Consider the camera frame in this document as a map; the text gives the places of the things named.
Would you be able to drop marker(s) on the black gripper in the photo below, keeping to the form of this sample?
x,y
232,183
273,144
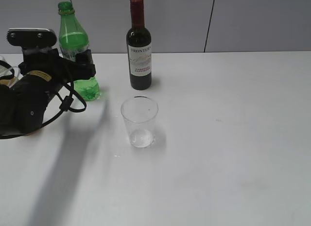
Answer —
x,y
44,71

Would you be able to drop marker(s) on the green sprite bottle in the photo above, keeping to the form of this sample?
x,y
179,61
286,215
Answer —
x,y
73,40

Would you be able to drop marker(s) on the transparent plastic cup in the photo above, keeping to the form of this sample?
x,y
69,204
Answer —
x,y
139,114

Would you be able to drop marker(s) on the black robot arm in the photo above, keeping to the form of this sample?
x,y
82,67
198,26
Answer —
x,y
23,105

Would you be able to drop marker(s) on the dark red wine bottle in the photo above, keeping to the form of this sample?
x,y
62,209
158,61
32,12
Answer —
x,y
139,48

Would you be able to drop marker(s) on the orange juice bottle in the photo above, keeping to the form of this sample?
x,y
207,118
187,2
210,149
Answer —
x,y
9,75

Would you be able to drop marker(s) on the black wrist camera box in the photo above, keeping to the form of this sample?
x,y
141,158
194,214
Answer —
x,y
31,37

